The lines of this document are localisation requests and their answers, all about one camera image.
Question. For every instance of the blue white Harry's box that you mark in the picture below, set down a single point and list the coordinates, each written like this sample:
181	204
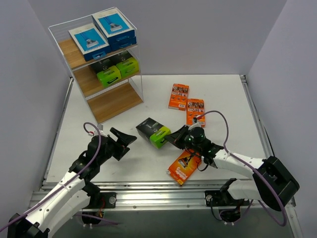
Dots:
113	25

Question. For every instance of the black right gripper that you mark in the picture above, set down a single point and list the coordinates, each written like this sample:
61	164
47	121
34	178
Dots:
181	138

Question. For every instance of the orange Gillette Fusion5 box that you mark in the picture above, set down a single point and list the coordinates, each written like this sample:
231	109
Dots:
195	108
183	167

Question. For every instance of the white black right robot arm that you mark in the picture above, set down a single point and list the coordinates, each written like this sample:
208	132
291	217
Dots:
269	180

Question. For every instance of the white wire wooden shelf rack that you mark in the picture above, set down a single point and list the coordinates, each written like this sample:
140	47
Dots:
103	103

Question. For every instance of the blue Harry's razor box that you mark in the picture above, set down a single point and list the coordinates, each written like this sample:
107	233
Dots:
123	43
90	41

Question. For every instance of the orange Gillette cartridge box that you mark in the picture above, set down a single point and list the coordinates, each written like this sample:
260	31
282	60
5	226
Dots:
178	97

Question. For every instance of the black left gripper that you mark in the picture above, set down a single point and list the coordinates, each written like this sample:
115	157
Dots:
119	148

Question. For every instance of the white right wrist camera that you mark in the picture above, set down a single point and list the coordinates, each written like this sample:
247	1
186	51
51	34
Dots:
197	122

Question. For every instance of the green black Gillette Labs box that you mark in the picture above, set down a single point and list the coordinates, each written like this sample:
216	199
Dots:
126	63
107	73
153	131

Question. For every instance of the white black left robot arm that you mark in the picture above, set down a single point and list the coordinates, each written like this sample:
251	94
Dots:
74	191

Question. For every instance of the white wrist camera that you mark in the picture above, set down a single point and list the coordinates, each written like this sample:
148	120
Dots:
197	122
95	130

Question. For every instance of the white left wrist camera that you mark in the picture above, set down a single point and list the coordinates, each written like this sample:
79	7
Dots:
95	130

